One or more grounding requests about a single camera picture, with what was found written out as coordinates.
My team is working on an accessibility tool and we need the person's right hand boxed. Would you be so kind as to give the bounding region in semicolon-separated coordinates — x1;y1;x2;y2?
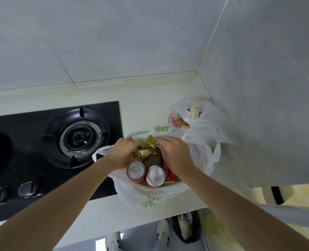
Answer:
154;136;197;178

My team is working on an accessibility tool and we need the person's left hand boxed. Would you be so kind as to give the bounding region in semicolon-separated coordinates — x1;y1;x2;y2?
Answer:
105;137;146;173

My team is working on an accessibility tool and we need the gold foil packet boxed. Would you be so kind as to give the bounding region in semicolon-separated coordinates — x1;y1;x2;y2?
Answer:
133;135;162;159

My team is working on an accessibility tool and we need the person's right forearm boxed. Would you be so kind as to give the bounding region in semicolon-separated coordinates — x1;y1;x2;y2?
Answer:
178;165;309;251

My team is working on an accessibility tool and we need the person's left forearm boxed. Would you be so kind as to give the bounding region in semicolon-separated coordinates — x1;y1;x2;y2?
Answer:
0;154;116;251

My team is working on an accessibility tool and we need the green and white packet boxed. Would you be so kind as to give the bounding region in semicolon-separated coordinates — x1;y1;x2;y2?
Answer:
147;126;176;134

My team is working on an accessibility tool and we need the brown packet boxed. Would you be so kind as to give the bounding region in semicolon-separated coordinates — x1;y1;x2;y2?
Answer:
143;154;163;171

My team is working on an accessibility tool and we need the red and white snack packet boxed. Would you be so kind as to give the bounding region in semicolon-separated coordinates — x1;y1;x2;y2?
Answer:
170;116;190;128

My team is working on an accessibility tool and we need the red drink can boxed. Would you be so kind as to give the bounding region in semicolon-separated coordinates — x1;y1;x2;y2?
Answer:
161;159;179;184
145;165;166;188
126;161;146;184

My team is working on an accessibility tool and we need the plain white plastic bag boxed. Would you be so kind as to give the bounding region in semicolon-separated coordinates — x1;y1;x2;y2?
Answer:
168;99;232;176

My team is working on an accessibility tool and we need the white and blue carton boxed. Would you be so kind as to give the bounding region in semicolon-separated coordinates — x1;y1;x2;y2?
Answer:
185;105;205;120

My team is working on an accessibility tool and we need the white green-print plastic bag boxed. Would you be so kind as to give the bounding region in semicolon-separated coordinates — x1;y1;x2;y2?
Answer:
92;129;198;210

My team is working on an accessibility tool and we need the black bag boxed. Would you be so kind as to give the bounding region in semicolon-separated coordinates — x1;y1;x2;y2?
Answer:
171;210;202;244

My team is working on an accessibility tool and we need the person's right white shoe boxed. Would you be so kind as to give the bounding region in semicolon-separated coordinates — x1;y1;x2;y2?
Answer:
156;218;171;246

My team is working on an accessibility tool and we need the person's white shoe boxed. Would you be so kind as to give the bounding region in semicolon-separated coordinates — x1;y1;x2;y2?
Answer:
104;231;122;251
156;218;171;246

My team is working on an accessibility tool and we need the person's left white shoe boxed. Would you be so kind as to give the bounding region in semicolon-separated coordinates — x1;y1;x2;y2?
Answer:
104;231;122;251

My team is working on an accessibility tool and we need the black glass gas stove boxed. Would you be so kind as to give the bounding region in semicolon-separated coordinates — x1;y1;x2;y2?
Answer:
0;101;124;225

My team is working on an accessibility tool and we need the white object with black stripe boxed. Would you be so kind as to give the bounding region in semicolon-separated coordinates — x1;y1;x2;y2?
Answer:
261;186;286;206

